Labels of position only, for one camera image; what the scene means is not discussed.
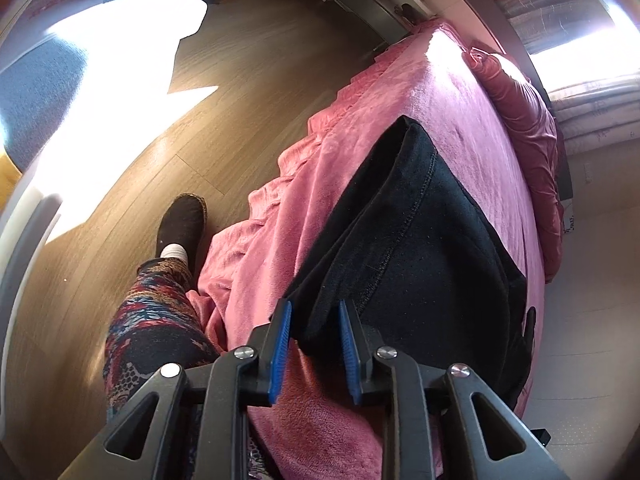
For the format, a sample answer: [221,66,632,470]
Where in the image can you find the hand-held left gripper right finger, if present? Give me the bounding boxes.
[338,300,571,480]

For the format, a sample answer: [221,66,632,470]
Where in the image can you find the red pillow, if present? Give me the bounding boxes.
[462,47,567,282]

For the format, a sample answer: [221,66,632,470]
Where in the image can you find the black pants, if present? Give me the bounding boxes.
[285,115,539,422]

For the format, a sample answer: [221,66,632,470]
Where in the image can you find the pink fleece bed blanket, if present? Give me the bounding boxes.
[197,17,557,480]

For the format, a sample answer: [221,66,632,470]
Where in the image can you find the white sock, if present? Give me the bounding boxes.
[160,242,191,264]

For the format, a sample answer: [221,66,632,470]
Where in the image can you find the yellow floor mat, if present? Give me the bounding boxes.
[0,154,22,198]

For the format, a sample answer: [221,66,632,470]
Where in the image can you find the person's patterned trouser leg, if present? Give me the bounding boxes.
[102,257,275,480]

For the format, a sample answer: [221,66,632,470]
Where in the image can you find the dark brown slipper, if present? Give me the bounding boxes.
[155,192,207,266]

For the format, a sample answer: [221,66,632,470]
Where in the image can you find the white chair frame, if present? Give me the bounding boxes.
[0,187,64,313]

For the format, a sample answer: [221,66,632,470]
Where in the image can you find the grey cabinet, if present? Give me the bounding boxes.
[322,0,436,44]

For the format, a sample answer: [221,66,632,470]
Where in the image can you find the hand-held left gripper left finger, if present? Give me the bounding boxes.
[60,298,293,480]

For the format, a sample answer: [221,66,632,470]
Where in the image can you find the blue floor mat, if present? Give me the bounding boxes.
[0,35,92,172]

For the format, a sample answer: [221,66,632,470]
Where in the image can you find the patterned window curtain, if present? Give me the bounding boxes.
[492,0,640,157]

